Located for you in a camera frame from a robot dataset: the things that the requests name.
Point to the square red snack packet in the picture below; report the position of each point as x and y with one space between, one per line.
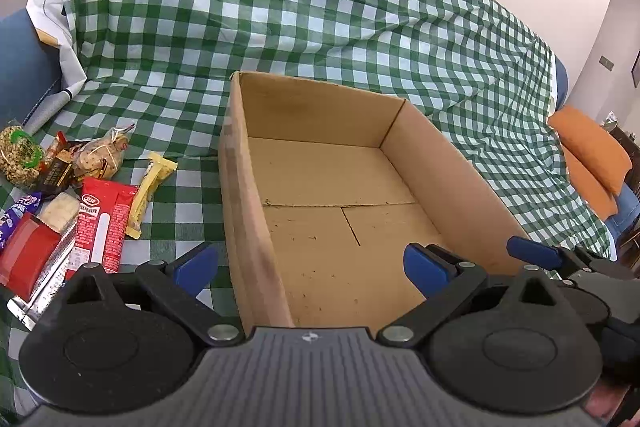
27 252

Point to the green checkered tablecloth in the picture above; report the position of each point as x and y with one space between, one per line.
300 7

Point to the clear bag of cookies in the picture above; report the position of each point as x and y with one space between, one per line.
97 154

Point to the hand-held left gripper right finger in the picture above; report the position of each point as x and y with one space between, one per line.
425 268

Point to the yellow snack bar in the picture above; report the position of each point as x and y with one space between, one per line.
150 187

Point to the wall switch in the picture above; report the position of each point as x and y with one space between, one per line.
606 62

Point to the bag of nuts green label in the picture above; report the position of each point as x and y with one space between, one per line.
20 162

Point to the long silver snack packet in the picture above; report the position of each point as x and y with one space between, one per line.
47 287

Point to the blue sofa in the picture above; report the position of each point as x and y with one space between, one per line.
22 67

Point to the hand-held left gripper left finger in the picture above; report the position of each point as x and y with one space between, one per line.
196 264

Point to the white pastry packet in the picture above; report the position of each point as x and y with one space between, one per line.
60 209

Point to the purple candy packet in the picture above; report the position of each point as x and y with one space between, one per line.
12 219

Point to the small framed wall picture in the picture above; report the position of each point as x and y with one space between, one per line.
636 69

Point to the dark snack packet red end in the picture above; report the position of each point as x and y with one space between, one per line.
55 174

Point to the white plastic sheet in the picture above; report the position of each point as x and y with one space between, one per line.
50 22

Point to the dark wooden cabinet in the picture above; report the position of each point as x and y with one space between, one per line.
627 142

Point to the orange cushion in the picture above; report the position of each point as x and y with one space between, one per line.
592 142
587 187

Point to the brown cardboard box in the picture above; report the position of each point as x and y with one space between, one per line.
325 207

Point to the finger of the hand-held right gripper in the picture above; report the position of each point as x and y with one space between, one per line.
531 252

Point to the long red snack packet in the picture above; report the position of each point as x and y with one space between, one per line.
112 217

